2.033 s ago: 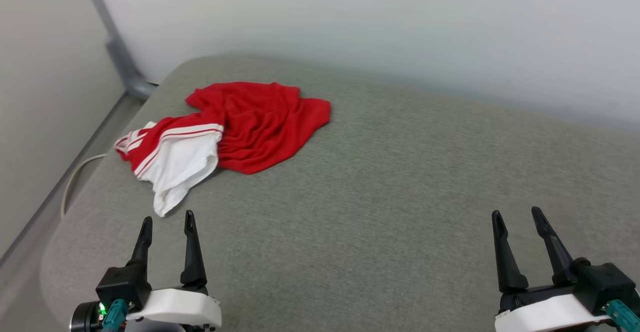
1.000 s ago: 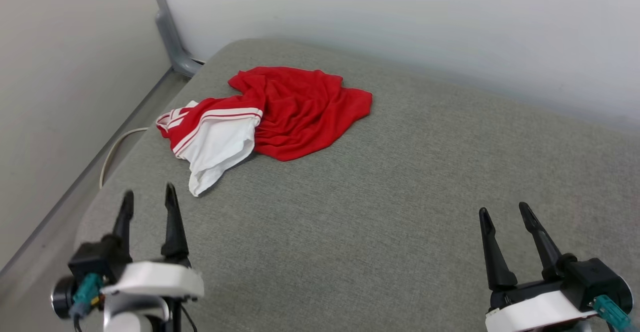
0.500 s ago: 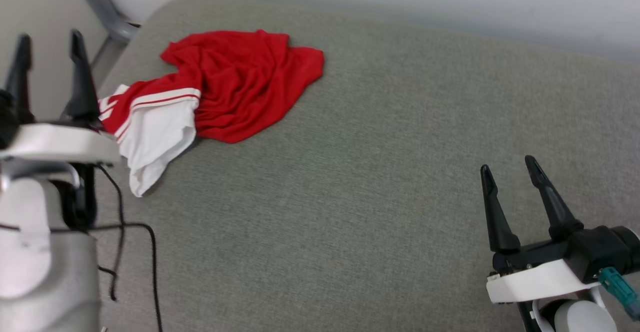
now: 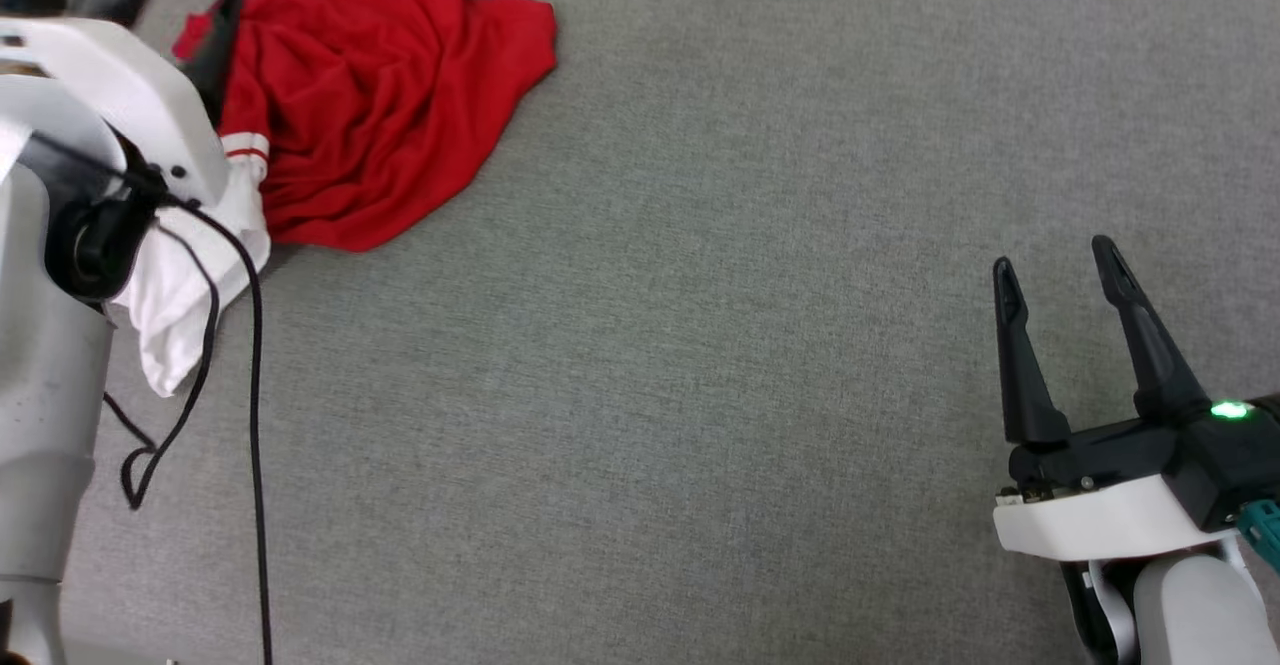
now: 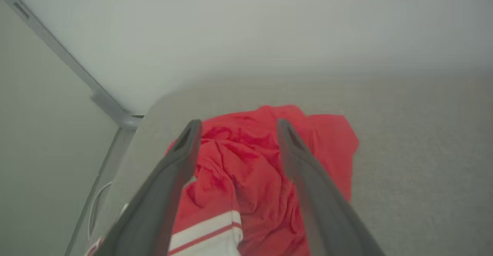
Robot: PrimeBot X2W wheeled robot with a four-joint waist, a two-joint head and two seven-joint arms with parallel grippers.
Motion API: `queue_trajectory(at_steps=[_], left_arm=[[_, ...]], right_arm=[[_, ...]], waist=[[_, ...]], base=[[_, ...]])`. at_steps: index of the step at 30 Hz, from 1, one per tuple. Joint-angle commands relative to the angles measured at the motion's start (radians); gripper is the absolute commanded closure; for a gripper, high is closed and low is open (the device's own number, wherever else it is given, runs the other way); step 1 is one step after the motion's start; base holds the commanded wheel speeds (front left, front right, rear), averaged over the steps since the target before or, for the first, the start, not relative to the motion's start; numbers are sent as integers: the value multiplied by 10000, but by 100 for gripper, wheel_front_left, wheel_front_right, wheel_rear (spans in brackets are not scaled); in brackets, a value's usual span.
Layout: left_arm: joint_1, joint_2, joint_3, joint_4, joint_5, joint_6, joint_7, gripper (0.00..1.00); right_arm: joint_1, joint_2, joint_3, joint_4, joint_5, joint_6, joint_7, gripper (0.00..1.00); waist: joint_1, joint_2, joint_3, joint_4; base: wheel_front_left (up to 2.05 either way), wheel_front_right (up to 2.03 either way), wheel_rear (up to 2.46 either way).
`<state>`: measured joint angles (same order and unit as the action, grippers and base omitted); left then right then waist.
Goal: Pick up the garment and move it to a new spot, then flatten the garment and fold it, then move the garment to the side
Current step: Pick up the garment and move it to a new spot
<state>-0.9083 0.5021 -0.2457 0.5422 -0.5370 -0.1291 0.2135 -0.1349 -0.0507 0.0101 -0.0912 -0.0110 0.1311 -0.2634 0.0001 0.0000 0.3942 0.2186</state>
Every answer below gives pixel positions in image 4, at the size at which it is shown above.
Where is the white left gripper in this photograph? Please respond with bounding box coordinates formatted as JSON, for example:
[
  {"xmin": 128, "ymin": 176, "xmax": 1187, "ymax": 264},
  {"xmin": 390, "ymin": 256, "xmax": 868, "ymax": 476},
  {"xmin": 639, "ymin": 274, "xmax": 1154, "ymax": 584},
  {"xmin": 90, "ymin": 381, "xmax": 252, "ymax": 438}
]
[{"xmin": 0, "ymin": 0, "xmax": 245, "ymax": 209}]

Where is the thin black cable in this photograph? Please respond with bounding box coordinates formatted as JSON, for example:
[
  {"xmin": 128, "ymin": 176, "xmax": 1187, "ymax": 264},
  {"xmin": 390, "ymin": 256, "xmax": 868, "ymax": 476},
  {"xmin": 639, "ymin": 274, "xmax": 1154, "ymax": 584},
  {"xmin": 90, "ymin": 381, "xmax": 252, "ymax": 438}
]
[{"xmin": 100, "ymin": 223, "xmax": 221, "ymax": 511}]

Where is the red white basketball jersey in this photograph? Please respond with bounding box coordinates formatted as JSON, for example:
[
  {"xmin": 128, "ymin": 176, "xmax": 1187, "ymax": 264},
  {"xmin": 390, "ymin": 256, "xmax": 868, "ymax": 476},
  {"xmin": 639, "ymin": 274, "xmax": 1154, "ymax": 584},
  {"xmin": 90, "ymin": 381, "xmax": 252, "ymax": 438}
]
[{"xmin": 108, "ymin": 0, "xmax": 559, "ymax": 398}]

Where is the teal right camera connector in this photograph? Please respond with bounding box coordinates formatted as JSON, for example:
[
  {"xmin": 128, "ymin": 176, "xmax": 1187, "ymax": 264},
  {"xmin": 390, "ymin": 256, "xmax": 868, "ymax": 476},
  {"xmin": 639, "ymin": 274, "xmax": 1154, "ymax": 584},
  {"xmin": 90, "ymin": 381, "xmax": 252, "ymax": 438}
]
[{"xmin": 1237, "ymin": 498, "xmax": 1280, "ymax": 574}]

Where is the thick black cable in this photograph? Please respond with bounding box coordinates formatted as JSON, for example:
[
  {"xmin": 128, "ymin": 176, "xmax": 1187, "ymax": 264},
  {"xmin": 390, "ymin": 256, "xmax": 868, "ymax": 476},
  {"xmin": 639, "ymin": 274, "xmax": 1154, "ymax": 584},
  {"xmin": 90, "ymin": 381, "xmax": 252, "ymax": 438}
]
[{"xmin": 20, "ymin": 130, "xmax": 276, "ymax": 665}]

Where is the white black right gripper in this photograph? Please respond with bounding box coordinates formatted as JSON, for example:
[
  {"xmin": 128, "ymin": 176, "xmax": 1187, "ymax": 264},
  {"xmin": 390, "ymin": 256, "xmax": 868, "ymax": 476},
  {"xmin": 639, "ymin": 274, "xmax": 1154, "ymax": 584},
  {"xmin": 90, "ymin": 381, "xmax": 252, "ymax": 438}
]
[{"xmin": 992, "ymin": 234, "xmax": 1243, "ymax": 562}]

